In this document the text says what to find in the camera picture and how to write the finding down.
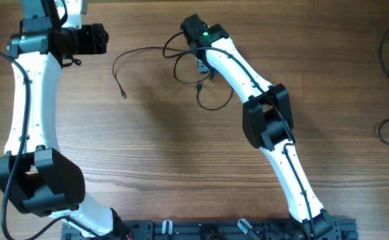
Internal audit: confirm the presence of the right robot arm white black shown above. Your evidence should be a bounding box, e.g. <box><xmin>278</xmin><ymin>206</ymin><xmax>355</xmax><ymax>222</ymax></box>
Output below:
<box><xmin>180</xmin><ymin>14</ymin><xmax>332</xmax><ymax>239</ymax></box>

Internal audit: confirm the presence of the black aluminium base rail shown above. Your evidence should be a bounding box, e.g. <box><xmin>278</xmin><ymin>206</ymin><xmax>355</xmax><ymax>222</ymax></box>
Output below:
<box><xmin>60</xmin><ymin>218</ymin><xmax>358</xmax><ymax>240</ymax></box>

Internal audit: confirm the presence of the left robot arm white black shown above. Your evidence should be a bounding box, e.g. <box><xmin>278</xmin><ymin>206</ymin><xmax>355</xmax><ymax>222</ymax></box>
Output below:
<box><xmin>0</xmin><ymin>0</ymin><xmax>123</xmax><ymax>239</ymax></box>

